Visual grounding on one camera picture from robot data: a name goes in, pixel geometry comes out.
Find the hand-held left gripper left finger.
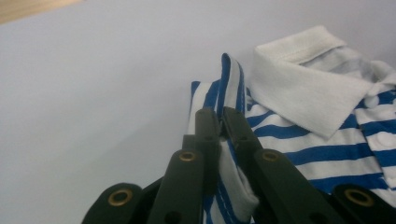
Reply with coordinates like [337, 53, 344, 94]
[146, 106, 223, 224]

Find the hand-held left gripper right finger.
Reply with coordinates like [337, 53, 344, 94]
[221, 106, 344, 224]

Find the white table sheet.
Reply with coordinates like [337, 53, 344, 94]
[0, 0, 396, 224]

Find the blue white striped baby romper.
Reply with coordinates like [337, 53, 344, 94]
[186, 25, 396, 224]

